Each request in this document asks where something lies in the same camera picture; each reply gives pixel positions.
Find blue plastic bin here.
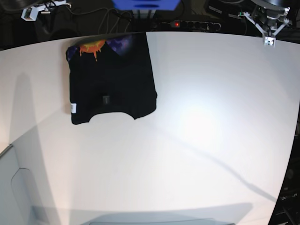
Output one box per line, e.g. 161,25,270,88
112,0,180,11

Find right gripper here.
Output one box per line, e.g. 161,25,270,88
30,0,72,14

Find black power strip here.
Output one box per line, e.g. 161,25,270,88
160,20,221,32

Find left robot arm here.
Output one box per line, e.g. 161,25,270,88
239,0,300,38

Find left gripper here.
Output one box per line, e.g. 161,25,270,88
238,6,290,38

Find black T-shirt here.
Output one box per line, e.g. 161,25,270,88
66,32,158,125

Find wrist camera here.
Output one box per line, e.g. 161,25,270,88
263,37,276,47
21,7,38,22

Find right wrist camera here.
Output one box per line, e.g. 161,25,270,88
21,7,38,22

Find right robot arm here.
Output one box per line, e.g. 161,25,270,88
0,0,68,11

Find black box with white lettering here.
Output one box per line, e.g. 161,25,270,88
269,157,300,225

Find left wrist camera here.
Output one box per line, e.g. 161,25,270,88
263,37,276,47

